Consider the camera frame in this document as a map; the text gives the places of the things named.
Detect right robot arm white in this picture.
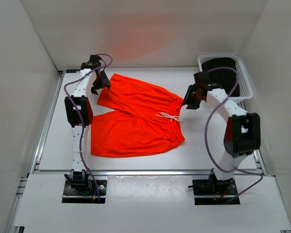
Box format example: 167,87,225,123
182,71,260,194

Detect black folded shorts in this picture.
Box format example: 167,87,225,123
201,57,237,94

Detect aluminium rail front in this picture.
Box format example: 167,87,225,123
33,168,262,176

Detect orange shorts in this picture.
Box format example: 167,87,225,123
90,74,185,158

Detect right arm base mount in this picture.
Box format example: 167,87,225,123
188,170,240,205

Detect aluminium frame left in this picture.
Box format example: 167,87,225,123
4,70,65,233

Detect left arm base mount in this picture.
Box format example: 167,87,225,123
62,170,107,204

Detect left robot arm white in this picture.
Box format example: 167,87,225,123
64,53,111,196

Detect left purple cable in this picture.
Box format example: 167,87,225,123
63,53,113,202

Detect white plastic basket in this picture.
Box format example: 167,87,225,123
198,53,253,104

